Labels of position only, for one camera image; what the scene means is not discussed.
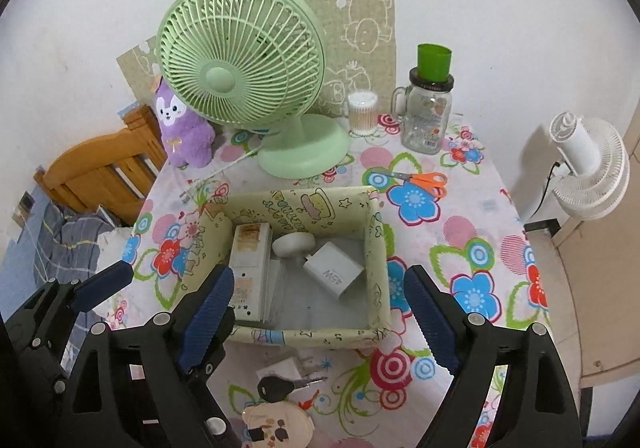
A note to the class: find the orange scissors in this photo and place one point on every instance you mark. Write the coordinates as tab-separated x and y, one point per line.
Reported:
425	180

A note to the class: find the green desk fan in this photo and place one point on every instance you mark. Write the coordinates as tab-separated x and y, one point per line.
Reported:
220	78

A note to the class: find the cotton swab container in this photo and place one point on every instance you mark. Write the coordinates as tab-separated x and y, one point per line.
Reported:
362	118

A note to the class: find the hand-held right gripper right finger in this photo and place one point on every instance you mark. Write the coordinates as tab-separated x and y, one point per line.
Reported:
430	323

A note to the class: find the glass mug jar green lid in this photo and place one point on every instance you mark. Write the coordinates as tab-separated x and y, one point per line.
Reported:
425	123

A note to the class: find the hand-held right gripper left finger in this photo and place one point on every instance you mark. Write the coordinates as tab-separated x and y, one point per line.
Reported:
207	318

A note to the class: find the white charger block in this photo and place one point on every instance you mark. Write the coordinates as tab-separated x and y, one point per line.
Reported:
332	273

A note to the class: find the long white carton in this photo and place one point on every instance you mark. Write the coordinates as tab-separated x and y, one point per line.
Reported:
250	268

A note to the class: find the grey plaid blanket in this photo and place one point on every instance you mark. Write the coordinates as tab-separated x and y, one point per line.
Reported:
65	238

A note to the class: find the white pillow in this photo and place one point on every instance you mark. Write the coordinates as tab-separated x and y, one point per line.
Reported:
112	240

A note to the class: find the black metal bar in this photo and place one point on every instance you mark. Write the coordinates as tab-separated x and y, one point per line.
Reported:
542	226

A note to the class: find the white round gadget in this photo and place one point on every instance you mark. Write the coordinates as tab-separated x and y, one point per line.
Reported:
292	245

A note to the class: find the green printed wall sheet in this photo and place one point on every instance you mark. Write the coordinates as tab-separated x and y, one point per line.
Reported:
360	28

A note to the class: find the beige round pouch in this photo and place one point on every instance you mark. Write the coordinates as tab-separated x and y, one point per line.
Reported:
280	420

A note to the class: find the black key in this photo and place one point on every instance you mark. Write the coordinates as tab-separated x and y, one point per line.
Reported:
272	388

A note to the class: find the printed yellow-green storage box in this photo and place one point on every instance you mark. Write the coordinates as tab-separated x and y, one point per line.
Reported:
300	208

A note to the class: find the purple plush toy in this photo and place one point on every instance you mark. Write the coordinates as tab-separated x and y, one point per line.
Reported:
185	138

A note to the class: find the white plug adapter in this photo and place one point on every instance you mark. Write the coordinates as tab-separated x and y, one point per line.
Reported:
282	370

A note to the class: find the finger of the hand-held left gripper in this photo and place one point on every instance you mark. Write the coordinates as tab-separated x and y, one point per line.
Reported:
105	285
226	343

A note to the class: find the white clip fan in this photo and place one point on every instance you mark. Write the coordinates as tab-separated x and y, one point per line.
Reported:
585	148

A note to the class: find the wooden bed headboard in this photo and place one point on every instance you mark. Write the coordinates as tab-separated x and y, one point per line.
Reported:
90	173

